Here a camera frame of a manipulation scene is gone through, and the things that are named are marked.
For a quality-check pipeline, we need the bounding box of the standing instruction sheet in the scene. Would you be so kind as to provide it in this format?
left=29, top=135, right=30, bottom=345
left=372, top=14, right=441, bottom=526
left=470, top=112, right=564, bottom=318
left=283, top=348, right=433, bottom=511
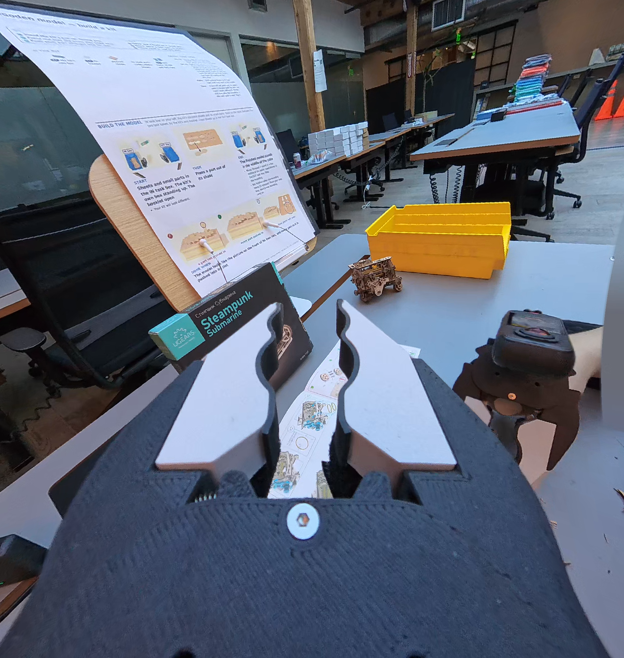
left=0, top=4, right=319, bottom=300

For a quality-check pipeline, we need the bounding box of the black flat pad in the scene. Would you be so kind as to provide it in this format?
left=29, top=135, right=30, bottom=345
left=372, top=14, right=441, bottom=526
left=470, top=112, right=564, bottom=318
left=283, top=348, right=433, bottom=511
left=48, top=456, right=97, bottom=518

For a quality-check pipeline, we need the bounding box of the black office chair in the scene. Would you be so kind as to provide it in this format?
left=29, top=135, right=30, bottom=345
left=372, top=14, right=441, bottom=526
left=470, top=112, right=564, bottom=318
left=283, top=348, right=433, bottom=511
left=547, top=51, right=624, bottom=223
left=0, top=197, right=180, bottom=392

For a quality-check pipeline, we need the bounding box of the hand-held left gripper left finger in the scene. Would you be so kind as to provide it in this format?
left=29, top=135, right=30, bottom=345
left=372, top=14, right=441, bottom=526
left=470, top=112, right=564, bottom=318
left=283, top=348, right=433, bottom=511
left=155, top=302, right=284, bottom=486

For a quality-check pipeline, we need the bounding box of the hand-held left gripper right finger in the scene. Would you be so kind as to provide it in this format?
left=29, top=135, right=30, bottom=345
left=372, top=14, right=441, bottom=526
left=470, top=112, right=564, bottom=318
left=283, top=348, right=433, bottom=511
left=335, top=300, right=457, bottom=493

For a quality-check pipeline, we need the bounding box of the yellow plastic bin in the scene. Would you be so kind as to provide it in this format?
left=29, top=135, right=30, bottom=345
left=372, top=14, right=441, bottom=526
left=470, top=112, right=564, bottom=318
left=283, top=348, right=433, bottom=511
left=365, top=202, right=512, bottom=280

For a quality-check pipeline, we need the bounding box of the person's right forearm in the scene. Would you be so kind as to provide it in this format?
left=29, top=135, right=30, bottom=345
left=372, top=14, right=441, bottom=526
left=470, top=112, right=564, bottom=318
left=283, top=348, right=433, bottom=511
left=570, top=326, right=604, bottom=394

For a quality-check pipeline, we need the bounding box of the stack of white boxes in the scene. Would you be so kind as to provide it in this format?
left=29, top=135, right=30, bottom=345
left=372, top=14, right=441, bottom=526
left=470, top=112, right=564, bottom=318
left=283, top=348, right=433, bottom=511
left=307, top=122, right=370, bottom=158

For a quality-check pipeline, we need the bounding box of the black power bank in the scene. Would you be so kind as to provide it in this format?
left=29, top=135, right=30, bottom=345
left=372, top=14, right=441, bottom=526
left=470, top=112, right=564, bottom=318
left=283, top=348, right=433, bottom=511
left=0, top=534, right=48, bottom=593

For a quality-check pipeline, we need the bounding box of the wooden model car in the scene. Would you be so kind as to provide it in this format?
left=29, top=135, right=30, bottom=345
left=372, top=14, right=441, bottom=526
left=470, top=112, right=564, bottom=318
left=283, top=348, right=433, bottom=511
left=348, top=256, right=403, bottom=303

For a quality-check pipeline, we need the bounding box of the instruction booklet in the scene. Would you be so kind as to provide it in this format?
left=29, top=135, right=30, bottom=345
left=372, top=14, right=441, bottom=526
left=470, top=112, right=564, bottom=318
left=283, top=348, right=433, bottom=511
left=267, top=341, right=421, bottom=500

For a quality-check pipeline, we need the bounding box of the wooden pillar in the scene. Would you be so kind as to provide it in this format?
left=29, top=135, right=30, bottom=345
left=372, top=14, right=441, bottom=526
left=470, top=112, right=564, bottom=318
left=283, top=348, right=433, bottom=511
left=292, top=0, right=327, bottom=135

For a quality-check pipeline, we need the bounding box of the wooden document stand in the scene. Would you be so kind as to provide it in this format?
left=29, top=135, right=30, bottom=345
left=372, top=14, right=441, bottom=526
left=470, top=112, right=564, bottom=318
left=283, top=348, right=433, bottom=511
left=88, top=153, right=319, bottom=313

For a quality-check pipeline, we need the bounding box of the long table with wooden edge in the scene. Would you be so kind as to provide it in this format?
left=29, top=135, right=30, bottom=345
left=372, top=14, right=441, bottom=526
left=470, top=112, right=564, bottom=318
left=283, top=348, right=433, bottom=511
left=290, top=113, right=456, bottom=230

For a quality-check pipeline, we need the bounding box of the neighbouring grey desk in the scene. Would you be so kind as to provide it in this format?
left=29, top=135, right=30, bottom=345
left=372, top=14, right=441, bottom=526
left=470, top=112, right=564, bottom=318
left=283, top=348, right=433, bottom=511
left=0, top=267, right=33, bottom=328

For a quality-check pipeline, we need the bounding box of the black cardboard box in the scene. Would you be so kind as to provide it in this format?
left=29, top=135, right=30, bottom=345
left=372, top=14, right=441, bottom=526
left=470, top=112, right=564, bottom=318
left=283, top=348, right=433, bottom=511
left=148, top=261, right=314, bottom=392

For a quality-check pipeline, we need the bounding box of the stack of colourful boxes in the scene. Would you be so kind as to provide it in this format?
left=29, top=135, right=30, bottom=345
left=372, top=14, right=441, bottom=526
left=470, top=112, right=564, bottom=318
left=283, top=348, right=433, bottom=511
left=511, top=53, right=554, bottom=105

